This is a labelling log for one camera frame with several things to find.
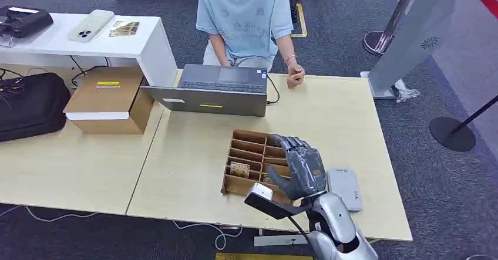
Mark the clear plastic bag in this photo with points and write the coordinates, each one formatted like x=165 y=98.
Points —
x=404 y=92

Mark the person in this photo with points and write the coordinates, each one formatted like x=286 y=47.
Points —
x=245 y=17

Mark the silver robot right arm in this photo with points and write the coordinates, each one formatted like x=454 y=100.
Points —
x=334 y=217

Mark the printed card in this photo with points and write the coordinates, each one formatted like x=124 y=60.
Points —
x=240 y=170

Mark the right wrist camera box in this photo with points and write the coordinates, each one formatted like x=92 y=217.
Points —
x=268 y=204

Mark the grey card reader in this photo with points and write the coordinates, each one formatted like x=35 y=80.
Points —
x=344 y=188

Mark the wooden slotted card box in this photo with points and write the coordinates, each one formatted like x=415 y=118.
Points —
x=245 y=141

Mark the printed cards pile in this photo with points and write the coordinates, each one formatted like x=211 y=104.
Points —
x=124 y=29

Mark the grey table foot bar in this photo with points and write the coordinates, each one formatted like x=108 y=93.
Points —
x=280 y=240

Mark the pale smartphone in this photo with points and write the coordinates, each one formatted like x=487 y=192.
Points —
x=91 y=25

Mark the yellow floor tape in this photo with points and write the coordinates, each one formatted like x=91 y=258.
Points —
x=302 y=23

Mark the grey floor stand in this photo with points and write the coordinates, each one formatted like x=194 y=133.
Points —
x=412 y=36

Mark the black handheld device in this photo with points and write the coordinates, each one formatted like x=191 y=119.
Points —
x=25 y=20

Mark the brown cardboard box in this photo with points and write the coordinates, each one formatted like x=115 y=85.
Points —
x=106 y=95

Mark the white side table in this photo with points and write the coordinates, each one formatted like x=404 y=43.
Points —
x=151 y=56

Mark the chrome stanchion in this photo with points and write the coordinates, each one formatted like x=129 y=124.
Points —
x=379 y=42

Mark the grey laptop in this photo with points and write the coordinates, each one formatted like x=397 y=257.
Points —
x=216 y=102

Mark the yellow strip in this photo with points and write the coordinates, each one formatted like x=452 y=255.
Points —
x=264 y=257

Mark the black bag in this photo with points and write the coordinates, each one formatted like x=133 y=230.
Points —
x=33 y=106

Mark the person's left hand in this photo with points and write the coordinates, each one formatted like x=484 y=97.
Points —
x=295 y=76

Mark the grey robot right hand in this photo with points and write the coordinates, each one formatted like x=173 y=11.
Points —
x=305 y=169

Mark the white flat box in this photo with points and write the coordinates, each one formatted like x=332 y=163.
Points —
x=96 y=116

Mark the black stanchion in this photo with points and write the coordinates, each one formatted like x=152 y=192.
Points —
x=451 y=135

